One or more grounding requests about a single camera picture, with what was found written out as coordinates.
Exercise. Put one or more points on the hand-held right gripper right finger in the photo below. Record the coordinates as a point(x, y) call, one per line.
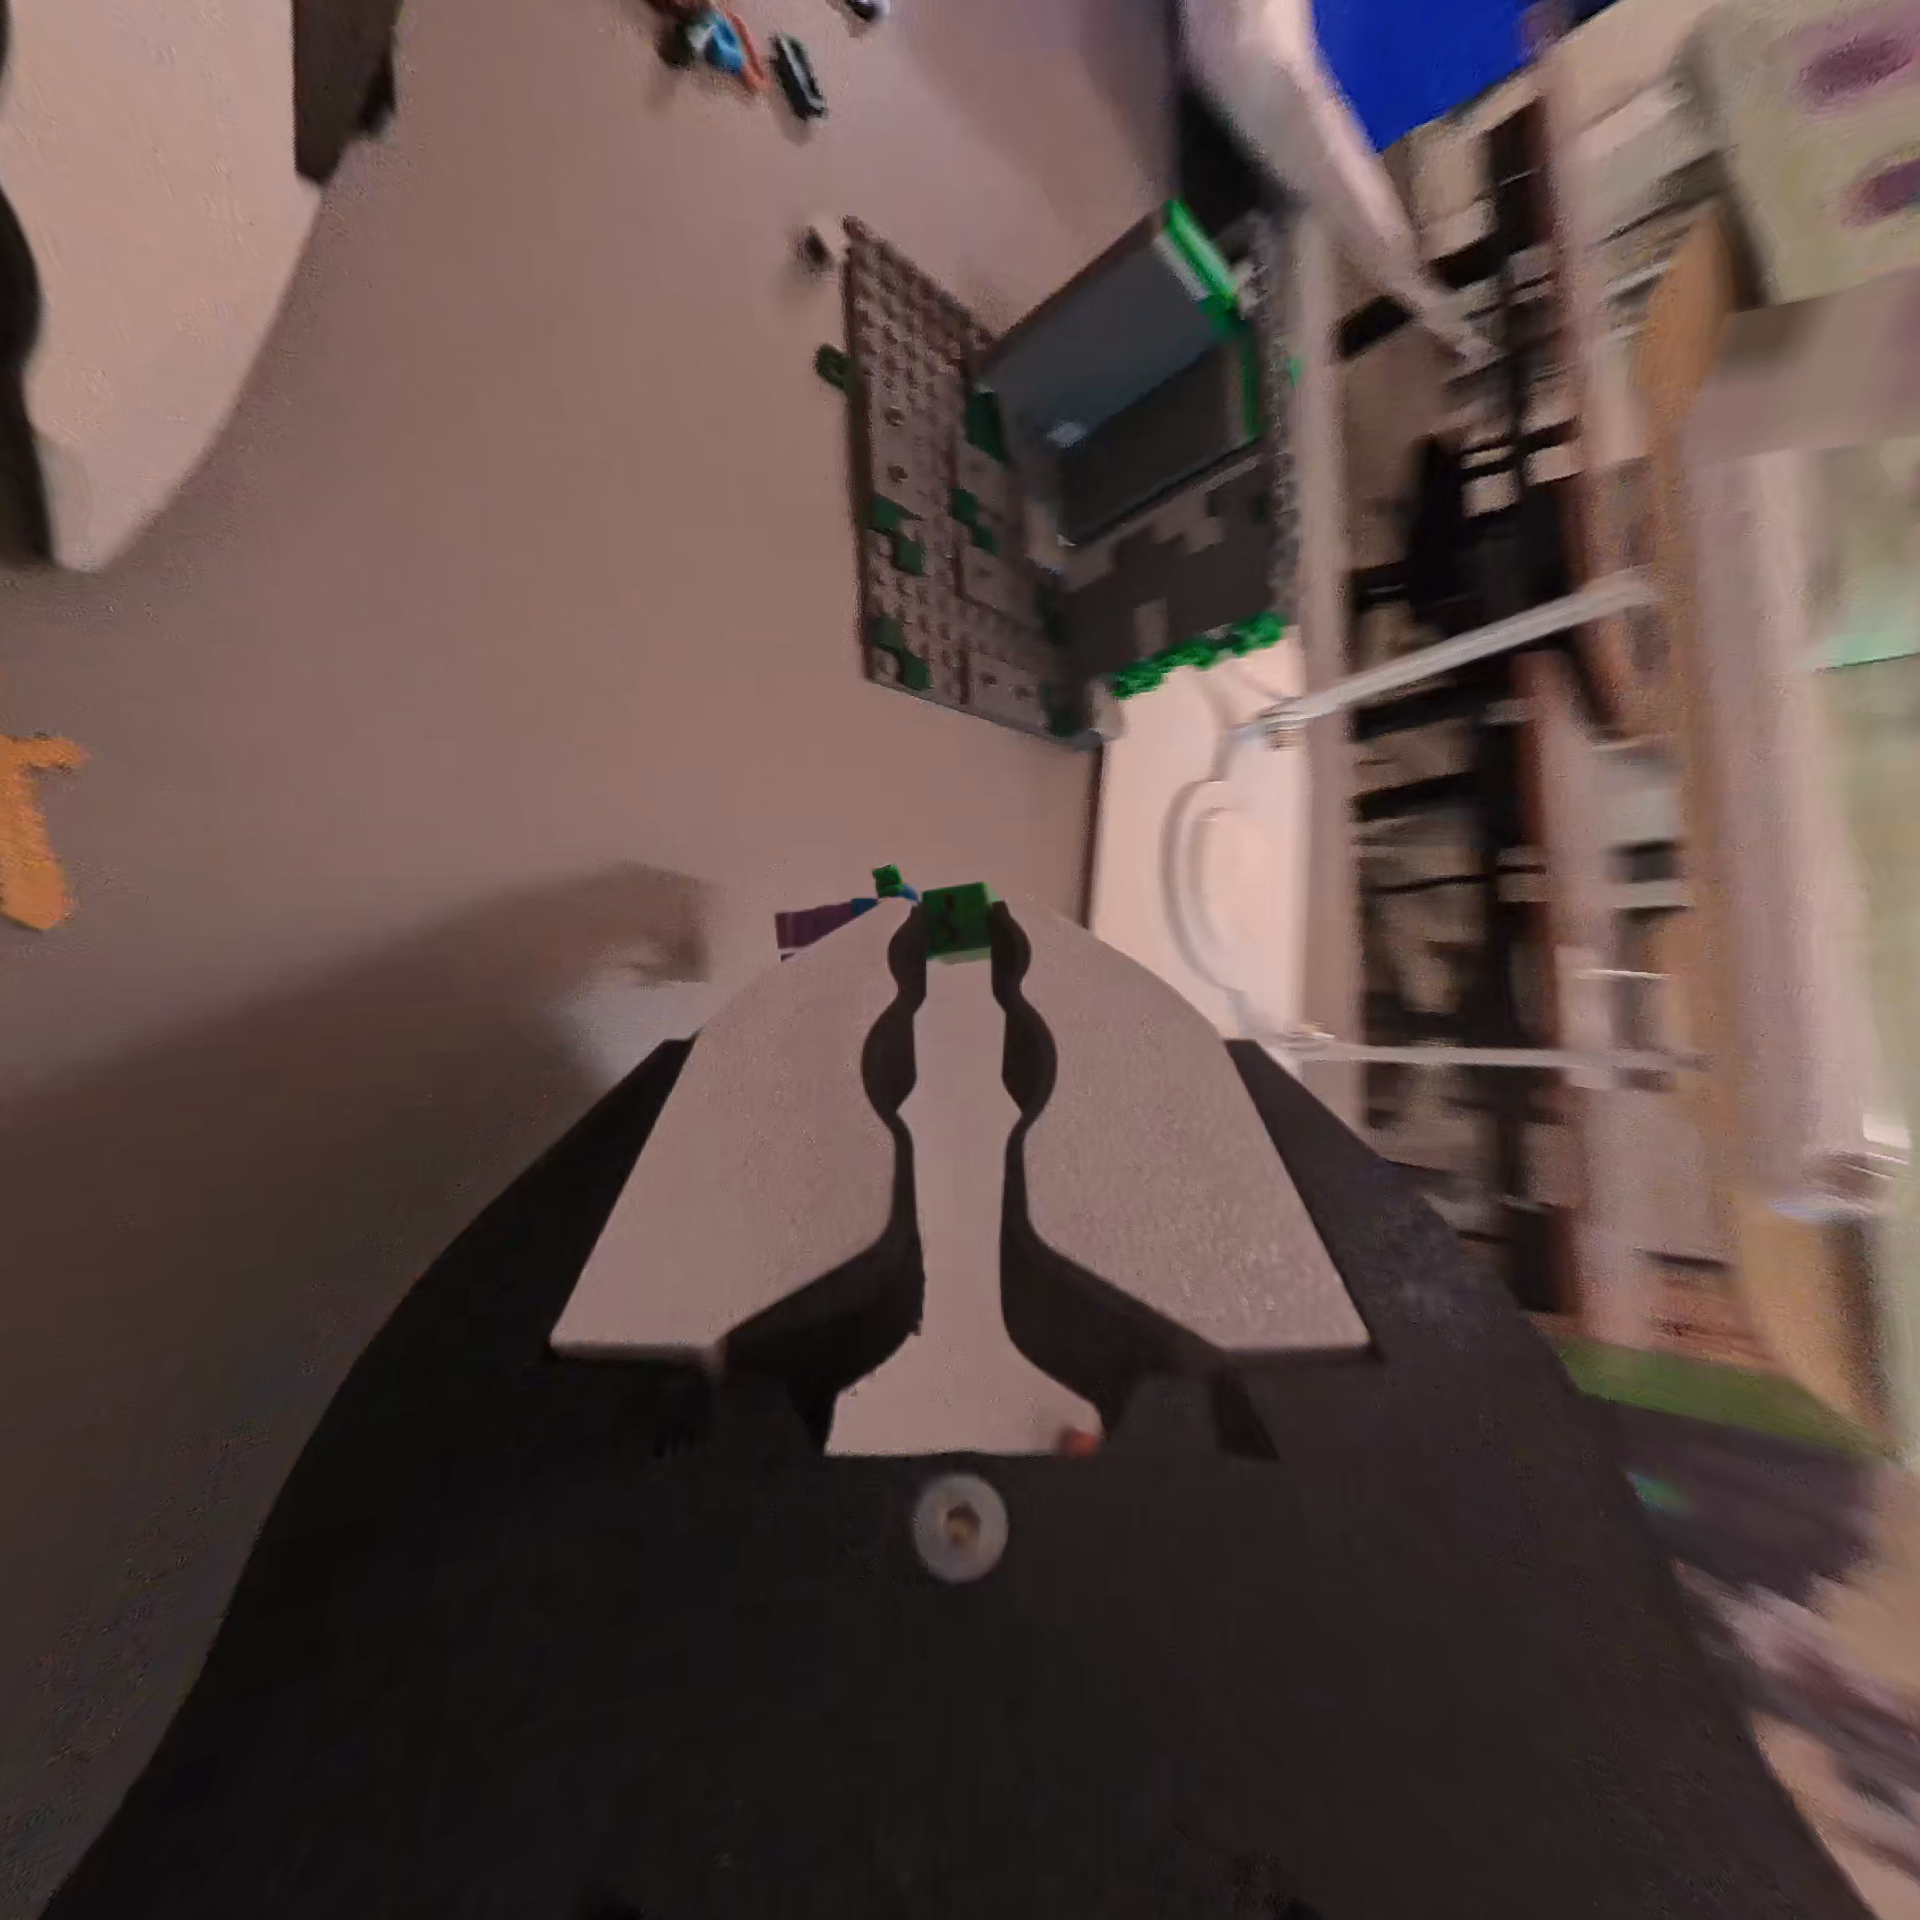
point(1184, 1186)

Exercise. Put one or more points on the white rounded board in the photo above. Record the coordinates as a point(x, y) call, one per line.
point(1142, 839)

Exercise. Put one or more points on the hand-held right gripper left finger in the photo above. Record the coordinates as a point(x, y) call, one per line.
point(735, 1186)

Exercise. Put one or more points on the white crumpled paper bag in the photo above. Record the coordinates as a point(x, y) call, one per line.
point(1305, 119)

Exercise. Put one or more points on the gold toy sword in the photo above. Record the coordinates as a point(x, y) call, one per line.
point(31, 839)

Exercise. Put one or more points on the scatter of small loose bricks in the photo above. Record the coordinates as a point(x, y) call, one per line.
point(721, 37)

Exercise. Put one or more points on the grey brick building model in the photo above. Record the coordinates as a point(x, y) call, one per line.
point(930, 495)

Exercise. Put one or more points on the brick set cardboard box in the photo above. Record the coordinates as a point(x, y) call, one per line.
point(1816, 149)

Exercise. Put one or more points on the small dark green brick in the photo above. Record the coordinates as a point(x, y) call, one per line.
point(834, 368)

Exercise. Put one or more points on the green headed toy minifigure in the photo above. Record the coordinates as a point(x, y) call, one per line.
point(961, 917)

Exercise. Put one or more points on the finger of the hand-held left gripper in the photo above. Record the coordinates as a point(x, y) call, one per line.
point(150, 224)

